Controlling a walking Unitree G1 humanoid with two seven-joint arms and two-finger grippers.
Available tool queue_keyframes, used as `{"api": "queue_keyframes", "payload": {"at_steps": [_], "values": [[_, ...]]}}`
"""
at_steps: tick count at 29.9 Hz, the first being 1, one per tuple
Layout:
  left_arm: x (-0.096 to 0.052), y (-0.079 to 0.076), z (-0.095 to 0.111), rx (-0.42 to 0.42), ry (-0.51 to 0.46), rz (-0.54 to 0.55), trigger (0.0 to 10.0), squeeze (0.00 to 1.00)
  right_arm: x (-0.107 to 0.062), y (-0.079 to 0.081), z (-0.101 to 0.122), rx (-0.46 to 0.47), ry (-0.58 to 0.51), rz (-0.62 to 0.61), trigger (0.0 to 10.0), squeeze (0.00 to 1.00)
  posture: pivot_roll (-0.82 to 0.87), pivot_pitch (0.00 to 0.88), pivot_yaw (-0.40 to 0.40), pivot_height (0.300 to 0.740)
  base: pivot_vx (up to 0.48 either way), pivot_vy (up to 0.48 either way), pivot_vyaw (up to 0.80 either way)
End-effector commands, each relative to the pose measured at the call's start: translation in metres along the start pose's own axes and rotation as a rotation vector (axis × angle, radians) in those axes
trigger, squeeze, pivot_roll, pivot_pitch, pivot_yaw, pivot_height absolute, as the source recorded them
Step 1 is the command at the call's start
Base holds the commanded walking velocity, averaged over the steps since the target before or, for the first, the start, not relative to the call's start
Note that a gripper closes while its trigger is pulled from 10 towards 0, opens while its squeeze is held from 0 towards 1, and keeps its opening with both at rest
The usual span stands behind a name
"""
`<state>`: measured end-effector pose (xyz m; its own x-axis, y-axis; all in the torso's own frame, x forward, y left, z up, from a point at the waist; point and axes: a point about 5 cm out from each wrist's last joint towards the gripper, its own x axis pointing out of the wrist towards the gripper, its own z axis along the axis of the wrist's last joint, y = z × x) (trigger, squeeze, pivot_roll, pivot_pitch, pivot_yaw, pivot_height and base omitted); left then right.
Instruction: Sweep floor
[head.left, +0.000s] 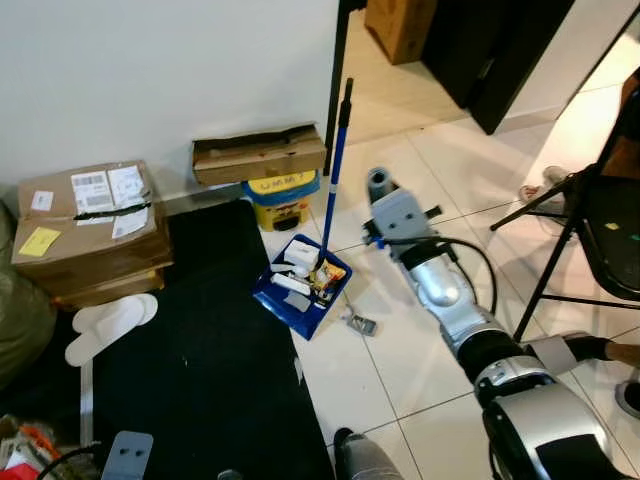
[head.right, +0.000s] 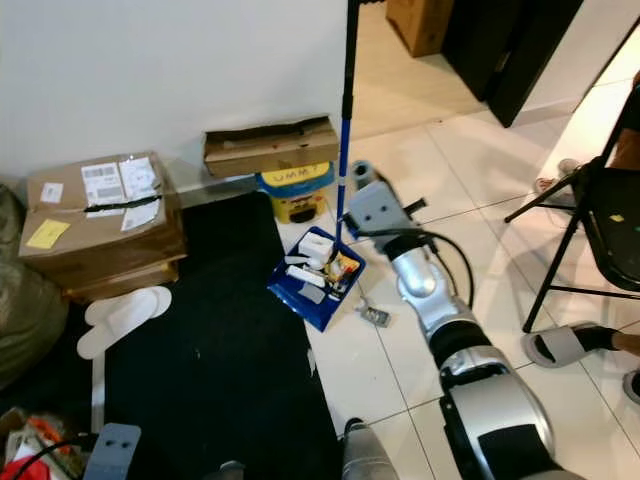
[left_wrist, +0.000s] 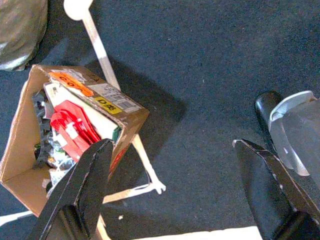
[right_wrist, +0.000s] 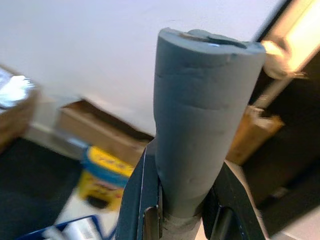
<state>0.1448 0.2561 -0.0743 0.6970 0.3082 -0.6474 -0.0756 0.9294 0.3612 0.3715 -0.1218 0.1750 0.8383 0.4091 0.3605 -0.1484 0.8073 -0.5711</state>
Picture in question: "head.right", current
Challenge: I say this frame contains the white foam cutout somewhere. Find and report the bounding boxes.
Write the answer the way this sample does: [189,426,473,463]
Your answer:
[77,285,173,361]

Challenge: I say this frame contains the red yellow snack packet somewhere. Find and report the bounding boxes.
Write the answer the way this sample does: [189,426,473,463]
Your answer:
[328,255,361,288]

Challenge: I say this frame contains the blue long-handled dustpan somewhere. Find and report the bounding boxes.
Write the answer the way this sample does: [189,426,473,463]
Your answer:
[267,90,366,333]

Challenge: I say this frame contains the long white printed box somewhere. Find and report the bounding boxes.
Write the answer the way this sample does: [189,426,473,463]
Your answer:
[285,264,328,289]

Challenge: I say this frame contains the black floor mat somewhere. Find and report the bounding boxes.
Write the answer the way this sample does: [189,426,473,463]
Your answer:
[0,192,346,480]

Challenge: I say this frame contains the small white box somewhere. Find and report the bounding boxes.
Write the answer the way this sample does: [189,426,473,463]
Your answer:
[298,232,334,261]

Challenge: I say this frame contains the black folding chair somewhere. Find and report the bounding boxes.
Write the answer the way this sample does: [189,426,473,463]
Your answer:
[503,85,640,334]

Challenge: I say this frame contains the flat brown cardboard box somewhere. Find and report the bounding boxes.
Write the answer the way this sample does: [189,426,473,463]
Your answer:
[60,260,181,304]

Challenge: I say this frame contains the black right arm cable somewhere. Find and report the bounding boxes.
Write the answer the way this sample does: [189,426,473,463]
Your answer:
[345,225,476,309]

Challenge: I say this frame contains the red plastic package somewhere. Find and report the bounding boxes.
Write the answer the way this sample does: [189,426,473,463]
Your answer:
[0,455,53,480]

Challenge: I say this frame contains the small grey plastic part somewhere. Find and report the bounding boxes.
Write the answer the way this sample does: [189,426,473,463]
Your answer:
[358,303,391,328]

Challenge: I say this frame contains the torn long cardboard box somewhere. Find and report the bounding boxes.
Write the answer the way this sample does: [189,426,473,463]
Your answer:
[203,115,341,179]

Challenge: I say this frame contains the black door frame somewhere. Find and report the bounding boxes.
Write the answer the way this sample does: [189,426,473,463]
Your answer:
[343,0,386,101]

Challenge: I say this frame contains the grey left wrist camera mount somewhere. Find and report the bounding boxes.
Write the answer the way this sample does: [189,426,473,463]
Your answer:
[82,423,143,480]

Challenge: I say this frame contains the yellow bucket blue lid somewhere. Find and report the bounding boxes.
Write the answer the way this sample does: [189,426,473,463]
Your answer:
[257,160,336,223]

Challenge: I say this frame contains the brown wooden cabinet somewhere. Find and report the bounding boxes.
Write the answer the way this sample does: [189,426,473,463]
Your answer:
[385,0,456,58]

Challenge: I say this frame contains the grey slipper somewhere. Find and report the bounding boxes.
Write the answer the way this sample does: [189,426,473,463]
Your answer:
[555,157,583,179]

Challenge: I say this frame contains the beige paper tape strip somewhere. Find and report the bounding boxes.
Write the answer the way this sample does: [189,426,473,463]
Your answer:
[90,355,107,433]

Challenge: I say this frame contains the grey right robot leg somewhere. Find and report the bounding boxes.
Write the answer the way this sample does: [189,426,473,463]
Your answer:
[340,418,401,480]

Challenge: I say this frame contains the open cardboard box red print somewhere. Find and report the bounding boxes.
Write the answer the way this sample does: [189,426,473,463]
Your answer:
[0,408,81,480]

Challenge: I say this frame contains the sealed cardboard box with labels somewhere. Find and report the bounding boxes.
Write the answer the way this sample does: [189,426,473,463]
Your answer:
[18,152,189,291]

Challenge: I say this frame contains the black furniture piece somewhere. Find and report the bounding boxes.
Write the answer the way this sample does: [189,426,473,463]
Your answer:
[440,0,586,128]

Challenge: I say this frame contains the olive green sack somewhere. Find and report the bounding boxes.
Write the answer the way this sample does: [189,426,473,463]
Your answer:
[0,185,69,386]

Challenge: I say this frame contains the person's leg black sock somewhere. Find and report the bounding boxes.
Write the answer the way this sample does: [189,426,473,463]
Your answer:
[535,325,640,359]

